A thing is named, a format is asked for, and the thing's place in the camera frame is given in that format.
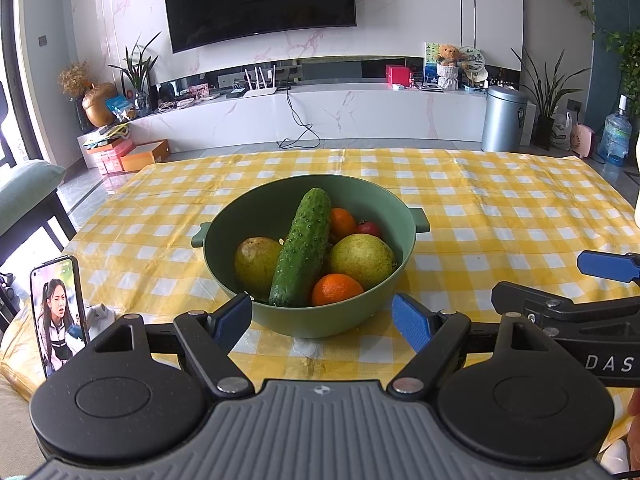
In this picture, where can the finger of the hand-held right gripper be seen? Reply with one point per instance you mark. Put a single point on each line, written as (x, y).
(520, 300)
(602, 264)

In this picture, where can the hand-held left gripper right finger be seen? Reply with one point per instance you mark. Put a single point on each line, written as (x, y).
(411, 322)

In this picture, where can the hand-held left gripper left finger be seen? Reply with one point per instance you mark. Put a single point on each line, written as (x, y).
(232, 322)

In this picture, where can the green pear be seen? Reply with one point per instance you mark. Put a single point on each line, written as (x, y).
(255, 265)

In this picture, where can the yellow-green pear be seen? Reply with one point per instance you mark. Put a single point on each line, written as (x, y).
(362, 260)

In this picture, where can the orange tangerine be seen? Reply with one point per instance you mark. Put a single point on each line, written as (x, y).
(337, 290)
(343, 222)

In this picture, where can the green colander bowl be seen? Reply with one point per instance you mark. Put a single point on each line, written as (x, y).
(320, 322)

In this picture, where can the green cucumber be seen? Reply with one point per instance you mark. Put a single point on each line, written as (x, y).
(300, 250)

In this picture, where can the red cherry tomato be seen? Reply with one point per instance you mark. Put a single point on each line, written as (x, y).
(370, 229)

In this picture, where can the person's right hand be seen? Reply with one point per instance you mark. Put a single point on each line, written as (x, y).
(635, 405)

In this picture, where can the yellow checkered tablecloth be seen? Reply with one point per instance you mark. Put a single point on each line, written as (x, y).
(500, 200)

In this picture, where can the blue water jug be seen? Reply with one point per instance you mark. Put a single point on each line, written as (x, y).
(615, 140)

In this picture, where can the pink pig fan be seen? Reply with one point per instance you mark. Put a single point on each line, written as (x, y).
(582, 140)

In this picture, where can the white phone stand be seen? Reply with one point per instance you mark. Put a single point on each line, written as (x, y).
(100, 315)

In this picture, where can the white plastic bag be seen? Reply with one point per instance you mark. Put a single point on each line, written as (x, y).
(561, 132)

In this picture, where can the long-leaf potted plant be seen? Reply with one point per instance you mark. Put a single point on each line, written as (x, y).
(545, 132)

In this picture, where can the black smartphone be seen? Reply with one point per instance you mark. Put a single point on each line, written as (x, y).
(57, 320)

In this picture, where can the silver trash can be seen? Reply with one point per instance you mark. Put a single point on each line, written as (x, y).
(502, 120)

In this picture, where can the orange cardboard box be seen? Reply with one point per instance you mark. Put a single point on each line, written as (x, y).
(145, 157)

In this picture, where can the pink cardboard box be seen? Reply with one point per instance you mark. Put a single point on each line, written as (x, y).
(112, 157)

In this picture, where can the green vine plant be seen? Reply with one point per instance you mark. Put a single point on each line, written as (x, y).
(627, 55)

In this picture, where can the white marble TV cabinet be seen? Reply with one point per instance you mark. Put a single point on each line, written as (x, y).
(375, 115)

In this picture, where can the white router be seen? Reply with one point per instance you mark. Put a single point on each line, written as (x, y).
(260, 92)

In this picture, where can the plant in glass vase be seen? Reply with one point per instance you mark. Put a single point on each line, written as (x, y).
(142, 105)

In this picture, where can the blue snack bag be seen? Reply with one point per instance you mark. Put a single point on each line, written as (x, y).
(120, 107)

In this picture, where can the round paper fan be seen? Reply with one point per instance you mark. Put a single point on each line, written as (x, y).
(472, 58)

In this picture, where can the teal cushioned chair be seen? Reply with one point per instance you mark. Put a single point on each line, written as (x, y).
(25, 185)

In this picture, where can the blue landscape picture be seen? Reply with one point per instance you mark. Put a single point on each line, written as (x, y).
(430, 67)

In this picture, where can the golden vase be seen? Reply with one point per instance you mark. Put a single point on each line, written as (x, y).
(99, 105)

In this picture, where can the dried yellow flowers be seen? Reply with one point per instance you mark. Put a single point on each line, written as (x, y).
(75, 80)

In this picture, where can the black television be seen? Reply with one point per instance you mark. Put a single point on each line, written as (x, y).
(260, 0)

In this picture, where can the wall socket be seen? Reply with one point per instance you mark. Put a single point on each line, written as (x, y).
(574, 105)

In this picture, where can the pink photo frame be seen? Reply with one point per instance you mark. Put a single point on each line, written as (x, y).
(198, 92)

